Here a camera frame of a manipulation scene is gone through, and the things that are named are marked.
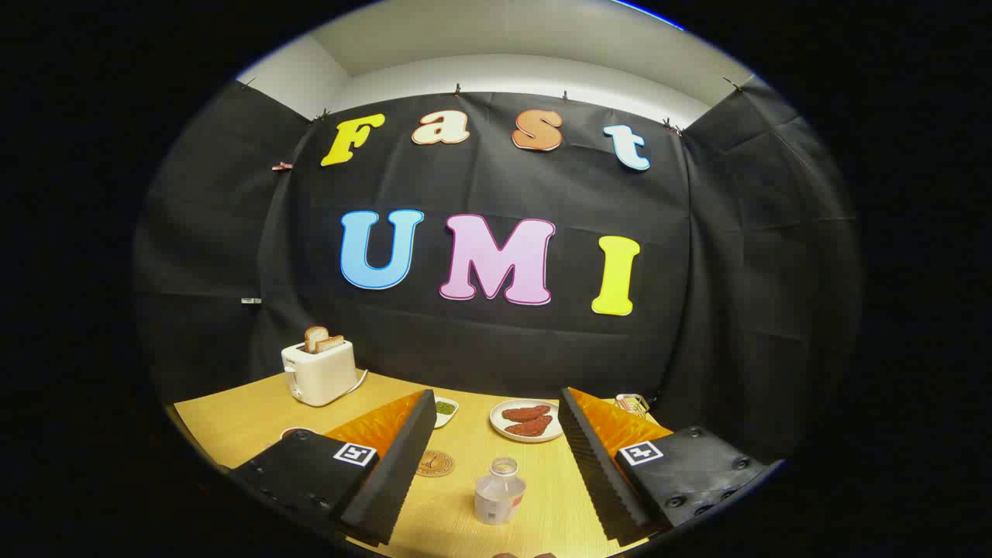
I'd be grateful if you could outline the clear plastic juice bottle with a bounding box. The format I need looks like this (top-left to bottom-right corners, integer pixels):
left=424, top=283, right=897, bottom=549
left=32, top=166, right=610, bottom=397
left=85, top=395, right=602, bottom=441
left=474, top=457, right=528, bottom=526

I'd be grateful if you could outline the wooden table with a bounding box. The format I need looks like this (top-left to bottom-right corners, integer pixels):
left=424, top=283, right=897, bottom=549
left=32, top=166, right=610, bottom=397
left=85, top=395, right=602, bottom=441
left=172, top=370, right=675, bottom=558

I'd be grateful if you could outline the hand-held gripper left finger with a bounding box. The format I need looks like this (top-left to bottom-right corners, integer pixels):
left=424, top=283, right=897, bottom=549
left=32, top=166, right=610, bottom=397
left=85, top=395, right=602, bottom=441
left=227, top=389, right=438, bottom=547

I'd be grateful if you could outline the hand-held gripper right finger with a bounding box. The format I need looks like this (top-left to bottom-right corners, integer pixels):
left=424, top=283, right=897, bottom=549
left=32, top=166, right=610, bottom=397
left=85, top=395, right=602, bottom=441
left=558, top=387, right=785, bottom=547

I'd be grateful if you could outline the black backdrop cloth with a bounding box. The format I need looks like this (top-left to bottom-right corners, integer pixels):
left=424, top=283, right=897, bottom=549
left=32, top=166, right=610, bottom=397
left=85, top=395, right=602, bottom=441
left=132, top=77, right=863, bottom=466

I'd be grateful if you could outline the white round plate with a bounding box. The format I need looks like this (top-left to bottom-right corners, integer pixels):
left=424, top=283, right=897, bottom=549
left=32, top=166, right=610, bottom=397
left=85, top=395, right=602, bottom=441
left=489, top=398, right=564, bottom=443

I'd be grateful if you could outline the white toaster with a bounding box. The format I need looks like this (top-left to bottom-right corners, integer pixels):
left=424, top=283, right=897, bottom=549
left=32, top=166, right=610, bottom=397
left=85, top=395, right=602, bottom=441
left=281, top=339, right=359, bottom=408

